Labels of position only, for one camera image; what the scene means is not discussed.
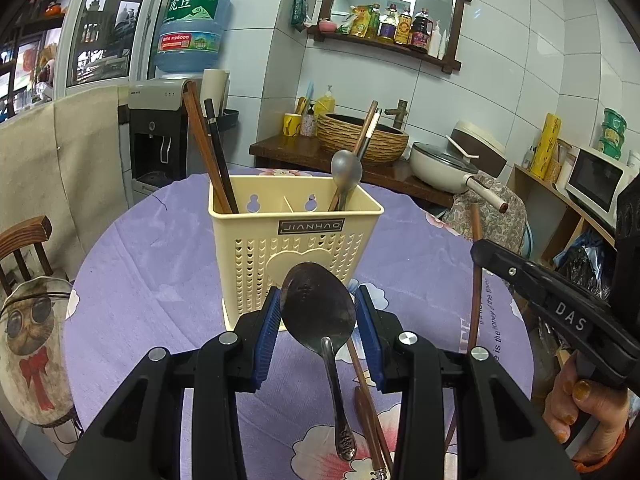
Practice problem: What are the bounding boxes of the bronze faucet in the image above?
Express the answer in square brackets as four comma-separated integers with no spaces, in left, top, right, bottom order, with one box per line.
[384,99,410,130]

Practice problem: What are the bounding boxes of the black chopstick with silver band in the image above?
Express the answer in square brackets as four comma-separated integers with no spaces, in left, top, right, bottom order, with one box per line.
[350,108,383,161]
[203,98,241,213]

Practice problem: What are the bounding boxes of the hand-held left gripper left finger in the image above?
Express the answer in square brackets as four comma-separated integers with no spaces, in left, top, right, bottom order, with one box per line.
[57,285,282,480]

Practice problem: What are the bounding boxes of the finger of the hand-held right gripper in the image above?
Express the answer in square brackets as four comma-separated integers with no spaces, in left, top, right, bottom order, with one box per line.
[470,239,640,391]

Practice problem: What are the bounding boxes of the purple floral tablecloth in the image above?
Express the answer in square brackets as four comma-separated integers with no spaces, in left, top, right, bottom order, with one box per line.
[62,167,536,480]

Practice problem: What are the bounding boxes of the wooden chair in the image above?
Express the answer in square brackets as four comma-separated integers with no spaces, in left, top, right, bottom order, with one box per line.
[0,215,56,296]

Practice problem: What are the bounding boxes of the beige cloth cover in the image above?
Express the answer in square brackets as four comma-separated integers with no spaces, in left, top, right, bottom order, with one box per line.
[0,82,133,286]

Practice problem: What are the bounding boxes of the large steel spoon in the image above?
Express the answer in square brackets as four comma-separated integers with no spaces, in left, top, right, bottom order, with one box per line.
[280,261,358,462]

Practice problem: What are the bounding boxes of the grey floral cloth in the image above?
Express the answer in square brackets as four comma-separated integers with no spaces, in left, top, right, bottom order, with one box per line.
[442,170,528,256]

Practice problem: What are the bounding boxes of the blue water bottle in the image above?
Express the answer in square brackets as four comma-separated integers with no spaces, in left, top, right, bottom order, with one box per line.
[152,0,235,78]

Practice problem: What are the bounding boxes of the dark wooden washstand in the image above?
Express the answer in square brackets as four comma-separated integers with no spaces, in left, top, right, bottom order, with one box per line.
[249,135,456,208]

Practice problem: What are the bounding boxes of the person's right hand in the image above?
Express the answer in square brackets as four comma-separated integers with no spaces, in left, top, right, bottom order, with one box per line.
[542,356,631,465]

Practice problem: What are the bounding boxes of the grey water dispenser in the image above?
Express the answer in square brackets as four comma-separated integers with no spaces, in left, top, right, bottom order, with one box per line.
[127,77,201,201]

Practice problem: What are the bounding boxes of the white framed glass door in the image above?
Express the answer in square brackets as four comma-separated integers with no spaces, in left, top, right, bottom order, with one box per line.
[52,0,181,93]

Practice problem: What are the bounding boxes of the cream plastic utensil holder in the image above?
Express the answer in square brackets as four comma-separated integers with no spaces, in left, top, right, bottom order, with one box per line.
[207,175,385,333]

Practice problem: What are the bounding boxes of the white microwave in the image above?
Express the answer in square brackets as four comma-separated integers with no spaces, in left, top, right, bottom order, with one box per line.
[565,146,636,221]

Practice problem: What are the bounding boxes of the woven pattern wash basin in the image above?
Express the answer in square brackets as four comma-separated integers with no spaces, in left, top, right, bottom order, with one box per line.
[316,112,410,163]

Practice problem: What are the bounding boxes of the yellow patterned roll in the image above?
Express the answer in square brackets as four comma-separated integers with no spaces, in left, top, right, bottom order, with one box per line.
[530,112,563,181]

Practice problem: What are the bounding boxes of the row of condiment bottles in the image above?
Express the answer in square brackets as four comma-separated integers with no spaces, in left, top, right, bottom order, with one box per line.
[340,2,448,60]

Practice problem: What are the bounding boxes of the white paper cup stack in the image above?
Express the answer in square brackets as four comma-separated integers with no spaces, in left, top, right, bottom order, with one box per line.
[201,67,231,116]

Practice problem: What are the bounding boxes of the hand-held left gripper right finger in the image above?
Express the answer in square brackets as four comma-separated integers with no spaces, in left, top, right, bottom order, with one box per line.
[352,284,581,480]

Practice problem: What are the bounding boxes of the small steel spoon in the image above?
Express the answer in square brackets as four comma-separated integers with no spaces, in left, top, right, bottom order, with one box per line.
[330,149,365,212]

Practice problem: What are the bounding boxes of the white brown rice cooker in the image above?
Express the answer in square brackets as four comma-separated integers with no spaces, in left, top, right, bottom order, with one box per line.
[445,120,508,177]

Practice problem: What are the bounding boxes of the yellow soap bottle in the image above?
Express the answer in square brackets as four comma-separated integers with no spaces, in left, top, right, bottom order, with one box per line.
[314,85,336,117]

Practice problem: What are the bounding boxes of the cream frying pan with lid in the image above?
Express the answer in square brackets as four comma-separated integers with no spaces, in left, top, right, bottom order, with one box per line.
[409,141,510,213]

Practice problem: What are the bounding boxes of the cat print cushion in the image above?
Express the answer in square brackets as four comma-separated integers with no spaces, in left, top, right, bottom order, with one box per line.
[0,277,81,428]

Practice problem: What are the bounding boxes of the light wooden shelf unit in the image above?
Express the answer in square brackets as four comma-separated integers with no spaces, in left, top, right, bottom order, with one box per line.
[505,164,616,271]

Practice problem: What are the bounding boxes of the wooden framed mirror shelf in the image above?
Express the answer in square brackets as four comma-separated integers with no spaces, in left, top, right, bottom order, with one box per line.
[306,0,473,76]

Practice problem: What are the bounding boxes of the black plastic bag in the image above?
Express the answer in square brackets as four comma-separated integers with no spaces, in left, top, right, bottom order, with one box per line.
[552,245,608,301]

